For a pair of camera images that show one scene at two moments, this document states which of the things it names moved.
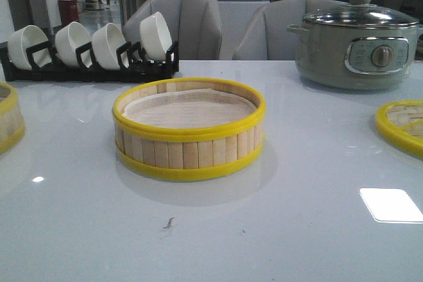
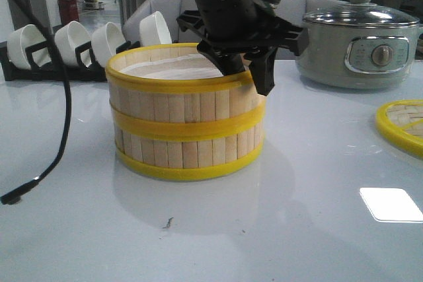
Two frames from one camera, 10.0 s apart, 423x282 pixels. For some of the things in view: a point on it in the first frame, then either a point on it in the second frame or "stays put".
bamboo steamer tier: x=12 y=121 -> x=174 y=91
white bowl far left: x=22 y=39 stays put
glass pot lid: x=361 y=12 stays put
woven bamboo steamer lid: x=402 y=121 stays put
